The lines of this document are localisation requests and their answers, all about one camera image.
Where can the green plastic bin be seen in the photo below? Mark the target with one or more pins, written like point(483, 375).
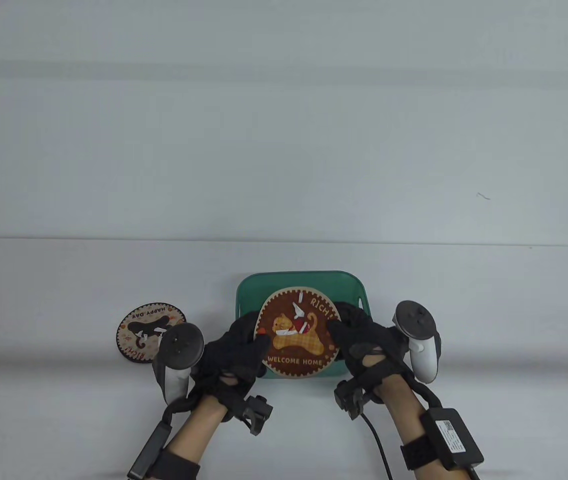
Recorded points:
point(249, 295)

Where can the brown cat coaster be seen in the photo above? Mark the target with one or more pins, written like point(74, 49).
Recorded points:
point(296, 357)

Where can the white and black controller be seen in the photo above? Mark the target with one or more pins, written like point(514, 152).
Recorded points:
point(179, 350)
point(421, 350)

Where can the person's right hand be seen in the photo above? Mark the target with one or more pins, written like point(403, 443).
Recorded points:
point(369, 345)

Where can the beige cat coaster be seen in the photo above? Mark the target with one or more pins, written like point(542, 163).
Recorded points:
point(139, 320)

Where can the black sensor box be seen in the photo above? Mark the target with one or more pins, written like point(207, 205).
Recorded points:
point(149, 450)
point(454, 440)

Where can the person's right forearm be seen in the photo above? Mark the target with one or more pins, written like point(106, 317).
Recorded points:
point(404, 415)

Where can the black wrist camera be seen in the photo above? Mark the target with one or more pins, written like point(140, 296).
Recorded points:
point(258, 414)
point(350, 397)

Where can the person's left hand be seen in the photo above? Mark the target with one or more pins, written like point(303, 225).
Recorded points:
point(234, 355)

